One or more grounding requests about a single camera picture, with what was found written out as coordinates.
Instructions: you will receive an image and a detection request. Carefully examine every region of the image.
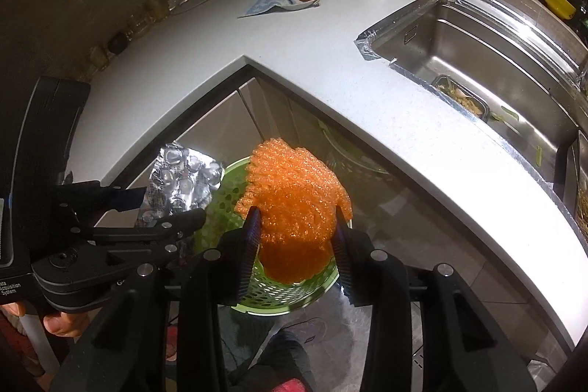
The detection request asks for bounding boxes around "person's leg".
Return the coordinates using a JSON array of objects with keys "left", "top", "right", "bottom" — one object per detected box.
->
[{"left": 230, "top": 330, "right": 318, "bottom": 392}]

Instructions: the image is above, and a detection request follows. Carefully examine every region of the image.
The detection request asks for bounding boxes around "silver blister pack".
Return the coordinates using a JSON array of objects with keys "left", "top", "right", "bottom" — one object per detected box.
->
[{"left": 137, "top": 143, "right": 225, "bottom": 230}]

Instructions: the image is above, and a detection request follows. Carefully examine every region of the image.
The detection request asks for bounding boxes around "green perforated plastic basket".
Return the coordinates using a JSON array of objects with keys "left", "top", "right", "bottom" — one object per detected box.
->
[{"left": 193, "top": 158, "right": 354, "bottom": 312}]

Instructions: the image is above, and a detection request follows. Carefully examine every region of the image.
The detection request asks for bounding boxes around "orange foam fruit net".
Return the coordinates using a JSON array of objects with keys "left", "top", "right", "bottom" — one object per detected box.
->
[{"left": 234, "top": 136, "right": 354, "bottom": 285}]

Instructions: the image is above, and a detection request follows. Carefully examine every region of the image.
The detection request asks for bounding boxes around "stainless steel sink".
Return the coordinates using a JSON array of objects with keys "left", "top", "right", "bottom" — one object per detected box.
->
[{"left": 354, "top": 0, "right": 588, "bottom": 191}]

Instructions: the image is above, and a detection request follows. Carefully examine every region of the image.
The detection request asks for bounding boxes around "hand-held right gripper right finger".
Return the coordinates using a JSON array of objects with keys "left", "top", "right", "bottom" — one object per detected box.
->
[{"left": 334, "top": 206, "right": 538, "bottom": 392}]

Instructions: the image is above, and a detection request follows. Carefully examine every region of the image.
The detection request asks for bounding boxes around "yellow bowl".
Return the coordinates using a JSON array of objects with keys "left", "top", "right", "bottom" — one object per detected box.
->
[{"left": 541, "top": 0, "right": 577, "bottom": 18}]

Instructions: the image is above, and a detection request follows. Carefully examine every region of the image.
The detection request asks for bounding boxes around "metal food container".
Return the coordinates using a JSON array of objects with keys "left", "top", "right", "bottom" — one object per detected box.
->
[{"left": 432, "top": 74, "right": 488, "bottom": 119}]

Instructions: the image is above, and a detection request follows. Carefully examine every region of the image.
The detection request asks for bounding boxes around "steel base cabinet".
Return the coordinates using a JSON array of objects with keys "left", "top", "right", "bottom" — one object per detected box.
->
[{"left": 98, "top": 64, "right": 580, "bottom": 392}]

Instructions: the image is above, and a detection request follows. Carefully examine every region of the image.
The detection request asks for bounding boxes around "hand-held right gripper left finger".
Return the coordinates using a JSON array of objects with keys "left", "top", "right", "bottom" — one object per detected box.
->
[{"left": 50, "top": 206, "right": 265, "bottom": 392}]

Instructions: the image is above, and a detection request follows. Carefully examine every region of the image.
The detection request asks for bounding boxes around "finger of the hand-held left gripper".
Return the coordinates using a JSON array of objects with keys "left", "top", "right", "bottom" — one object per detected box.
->
[
  {"left": 91, "top": 207, "right": 208, "bottom": 279},
  {"left": 55, "top": 180, "right": 148, "bottom": 212}
]

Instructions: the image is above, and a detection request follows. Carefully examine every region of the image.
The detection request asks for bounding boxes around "person's left hand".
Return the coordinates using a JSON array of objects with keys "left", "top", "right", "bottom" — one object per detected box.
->
[{"left": 43, "top": 312, "right": 88, "bottom": 338}]

